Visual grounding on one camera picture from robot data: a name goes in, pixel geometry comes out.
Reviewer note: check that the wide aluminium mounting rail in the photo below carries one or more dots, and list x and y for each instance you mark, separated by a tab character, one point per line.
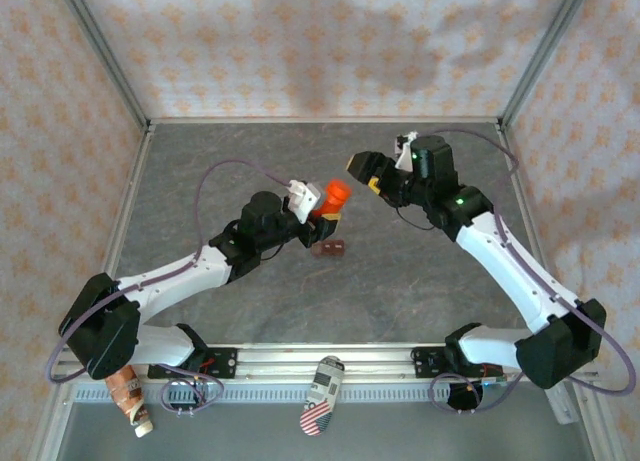
280	363

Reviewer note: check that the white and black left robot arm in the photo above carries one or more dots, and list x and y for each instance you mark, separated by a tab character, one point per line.
170	281

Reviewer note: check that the brown squeeze bottle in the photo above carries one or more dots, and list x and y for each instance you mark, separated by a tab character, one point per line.
127	396

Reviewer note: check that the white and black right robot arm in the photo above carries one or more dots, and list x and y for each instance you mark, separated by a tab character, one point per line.
510	271

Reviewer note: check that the small green circuit board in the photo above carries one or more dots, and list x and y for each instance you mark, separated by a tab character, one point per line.
495	381

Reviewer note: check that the flag print tube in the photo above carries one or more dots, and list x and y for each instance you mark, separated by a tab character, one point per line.
322	396

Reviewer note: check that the aluminium side rail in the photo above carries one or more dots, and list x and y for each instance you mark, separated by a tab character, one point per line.
124	206
528	206

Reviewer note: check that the clear plastic packet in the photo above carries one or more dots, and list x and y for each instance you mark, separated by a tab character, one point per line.
565	406

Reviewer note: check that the short aluminium frame bar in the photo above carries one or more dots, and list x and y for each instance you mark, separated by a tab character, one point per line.
320	120

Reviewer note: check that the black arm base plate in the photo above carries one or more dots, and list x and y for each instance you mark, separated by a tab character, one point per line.
225	363
427	363

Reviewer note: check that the aluminium frame post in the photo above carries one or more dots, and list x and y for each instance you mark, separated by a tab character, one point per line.
107	56
541	56

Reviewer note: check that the brown pill organizer box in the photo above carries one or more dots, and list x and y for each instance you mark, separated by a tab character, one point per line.
330	249

